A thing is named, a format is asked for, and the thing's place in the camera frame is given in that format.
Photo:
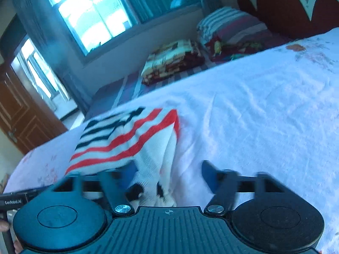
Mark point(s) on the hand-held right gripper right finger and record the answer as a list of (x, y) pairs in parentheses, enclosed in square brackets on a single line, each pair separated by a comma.
[(210, 176)]

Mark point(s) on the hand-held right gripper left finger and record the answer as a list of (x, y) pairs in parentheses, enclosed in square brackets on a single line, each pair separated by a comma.
[(128, 174)]

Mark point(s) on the striped knit sweater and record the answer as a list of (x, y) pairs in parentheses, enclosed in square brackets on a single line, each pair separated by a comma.
[(119, 140)]

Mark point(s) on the person's left hand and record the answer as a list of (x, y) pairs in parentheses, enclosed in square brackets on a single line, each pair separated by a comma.
[(3, 226)]

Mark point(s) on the pink floral bedsheet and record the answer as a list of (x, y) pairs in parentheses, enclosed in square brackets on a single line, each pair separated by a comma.
[(251, 111)]

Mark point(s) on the brown wooden door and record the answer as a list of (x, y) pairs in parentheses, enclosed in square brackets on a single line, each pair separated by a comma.
[(29, 121)]

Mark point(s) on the striped purple bed sheet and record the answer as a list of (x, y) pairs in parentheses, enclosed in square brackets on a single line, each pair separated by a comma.
[(114, 95)]

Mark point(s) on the folded printed blanket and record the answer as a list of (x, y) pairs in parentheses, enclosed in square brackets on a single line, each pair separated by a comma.
[(172, 60)]

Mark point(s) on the red printed cloth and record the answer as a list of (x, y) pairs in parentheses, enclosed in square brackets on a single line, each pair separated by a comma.
[(238, 49)]

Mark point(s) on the side room window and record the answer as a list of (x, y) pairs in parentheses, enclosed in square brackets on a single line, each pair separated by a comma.
[(39, 71)]

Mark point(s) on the grey curtain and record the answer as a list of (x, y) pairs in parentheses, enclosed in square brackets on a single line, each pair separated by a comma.
[(50, 55)]

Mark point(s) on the striped pillow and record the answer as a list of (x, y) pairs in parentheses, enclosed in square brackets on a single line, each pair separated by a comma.
[(233, 25)]

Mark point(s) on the large sliding window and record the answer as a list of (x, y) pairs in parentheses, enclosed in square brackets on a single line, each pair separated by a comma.
[(92, 13)]

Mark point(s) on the red heart-shaped headboard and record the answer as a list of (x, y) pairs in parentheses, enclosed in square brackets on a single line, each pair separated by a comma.
[(286, 5)]

